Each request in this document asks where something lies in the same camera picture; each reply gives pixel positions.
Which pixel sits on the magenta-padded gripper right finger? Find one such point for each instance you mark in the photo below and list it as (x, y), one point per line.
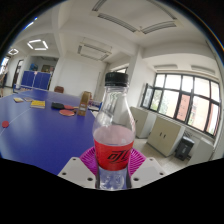
(146, 170)

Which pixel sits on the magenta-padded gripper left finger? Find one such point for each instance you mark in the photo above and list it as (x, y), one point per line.
(76, 170)

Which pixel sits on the clear bottle with red label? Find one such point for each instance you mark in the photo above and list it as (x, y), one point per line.
(113, 146)

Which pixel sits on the beige cabinet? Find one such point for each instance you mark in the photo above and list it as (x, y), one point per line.
(141, 121)
(165, 135)
(201, 151)

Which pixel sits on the black box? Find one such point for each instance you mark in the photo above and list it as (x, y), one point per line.
(184, 148)

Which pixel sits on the red table tennis paddle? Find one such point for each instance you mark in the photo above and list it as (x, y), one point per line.
(69, 107)
(67, 113)

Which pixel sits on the brown cardboard box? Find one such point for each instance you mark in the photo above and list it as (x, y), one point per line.
(83, 105)

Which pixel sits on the black paddle case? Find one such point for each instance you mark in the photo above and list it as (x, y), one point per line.
(57, 105)

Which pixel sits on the yellow book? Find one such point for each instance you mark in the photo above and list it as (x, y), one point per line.
(38, 104)

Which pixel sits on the wide black-framed window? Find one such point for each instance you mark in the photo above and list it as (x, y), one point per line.
(183, 100)

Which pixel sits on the brown armchair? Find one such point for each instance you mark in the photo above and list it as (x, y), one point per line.
(59, 89)

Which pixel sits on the grey booklet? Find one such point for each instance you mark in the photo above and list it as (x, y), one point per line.
(28, 99)

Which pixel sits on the small multicoloured booklet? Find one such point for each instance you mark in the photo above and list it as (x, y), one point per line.
(18, 99)

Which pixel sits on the blue partition screen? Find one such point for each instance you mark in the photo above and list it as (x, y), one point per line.
(35, 80)

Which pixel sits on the tall black-framed window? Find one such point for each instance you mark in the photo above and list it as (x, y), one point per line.
(121, 70)

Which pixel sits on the dark brown door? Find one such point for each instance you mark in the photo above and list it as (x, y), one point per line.
(17, 73)

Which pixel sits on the ceiling lights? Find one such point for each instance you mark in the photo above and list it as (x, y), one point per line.
(38, 45)

